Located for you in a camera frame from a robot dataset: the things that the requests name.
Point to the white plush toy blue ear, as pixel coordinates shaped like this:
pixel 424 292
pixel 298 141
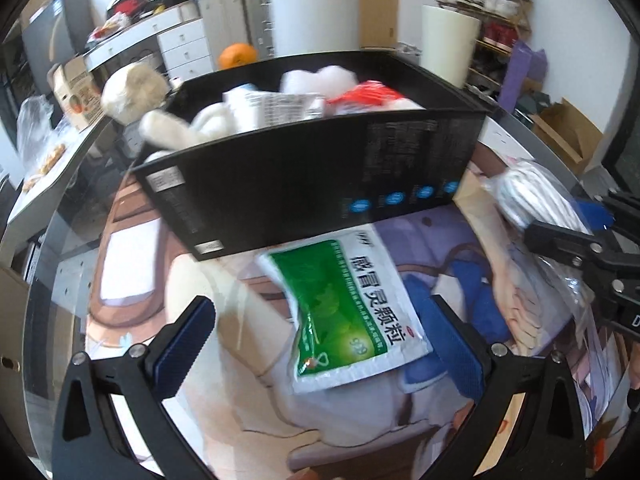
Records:
pixel 170 127

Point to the beige woven ball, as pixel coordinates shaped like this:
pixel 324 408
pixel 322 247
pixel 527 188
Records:
pixel 132 92

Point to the white bubble wrap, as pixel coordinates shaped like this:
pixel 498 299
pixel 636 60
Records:
pixel 320 80

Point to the grey side table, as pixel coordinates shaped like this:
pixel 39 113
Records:
pixel 45 180

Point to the black cardboard box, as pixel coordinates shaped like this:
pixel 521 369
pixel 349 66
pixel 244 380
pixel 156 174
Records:
pixel 310 175

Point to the white cylinder bin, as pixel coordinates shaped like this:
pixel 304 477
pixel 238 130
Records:
pixel 450 40

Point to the orange fruit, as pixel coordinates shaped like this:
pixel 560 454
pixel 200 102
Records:
pixel 237 55

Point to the brown wooden cabinet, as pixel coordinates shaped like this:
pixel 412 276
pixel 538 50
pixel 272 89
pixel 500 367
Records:
pixel 10 340

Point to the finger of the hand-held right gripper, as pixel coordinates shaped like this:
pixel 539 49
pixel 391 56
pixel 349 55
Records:
pixel 595 215
pixel 565 242

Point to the clear plastic bag of fruit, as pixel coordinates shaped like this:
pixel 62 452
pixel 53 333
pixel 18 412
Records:
pixel 37 135

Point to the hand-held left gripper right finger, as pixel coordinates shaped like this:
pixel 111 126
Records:
pixel 452 352

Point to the green white medicine packet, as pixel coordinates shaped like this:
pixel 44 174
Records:
pixel 280 107
pixel 345 310

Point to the tall white appliance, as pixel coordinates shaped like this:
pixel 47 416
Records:
pixel 310 5

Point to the wooden shoe rack with shoes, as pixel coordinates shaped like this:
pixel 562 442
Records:
pixel 487 10

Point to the plastic bag of food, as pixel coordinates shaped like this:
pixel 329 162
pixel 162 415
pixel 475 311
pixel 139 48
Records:
pixel 110 27

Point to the red black shoe box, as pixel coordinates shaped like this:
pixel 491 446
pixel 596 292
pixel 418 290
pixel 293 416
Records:
pixel 132 0

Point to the purple bag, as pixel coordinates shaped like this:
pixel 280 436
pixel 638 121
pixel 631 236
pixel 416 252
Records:
pixel 522 77

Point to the red snack packet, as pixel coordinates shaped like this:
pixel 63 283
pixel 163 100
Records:
pixel 370 95

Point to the bagged striped cloth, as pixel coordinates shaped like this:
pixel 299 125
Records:
pixel 530 195

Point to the printed table mat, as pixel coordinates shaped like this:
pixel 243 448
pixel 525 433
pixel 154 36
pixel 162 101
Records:
pixel 500 300

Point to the white desk with drawers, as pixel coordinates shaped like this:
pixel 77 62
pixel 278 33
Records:
pixel 180 45

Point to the printed cardboard fruit box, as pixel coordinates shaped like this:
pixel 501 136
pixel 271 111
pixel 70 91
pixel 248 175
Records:
pixel 75 92

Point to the white suitcase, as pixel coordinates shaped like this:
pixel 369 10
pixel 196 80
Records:
pixel 222 17

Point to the wooden door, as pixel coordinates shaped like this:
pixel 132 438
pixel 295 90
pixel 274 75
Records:
pixel 377 0

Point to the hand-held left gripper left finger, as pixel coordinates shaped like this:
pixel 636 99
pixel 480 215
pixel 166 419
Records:
pixel 185 345

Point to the grey cabinet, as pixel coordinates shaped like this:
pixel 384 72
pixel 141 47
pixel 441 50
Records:
pixel 55 30

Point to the open brown cardboard box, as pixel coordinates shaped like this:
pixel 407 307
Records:
pixel 567 132

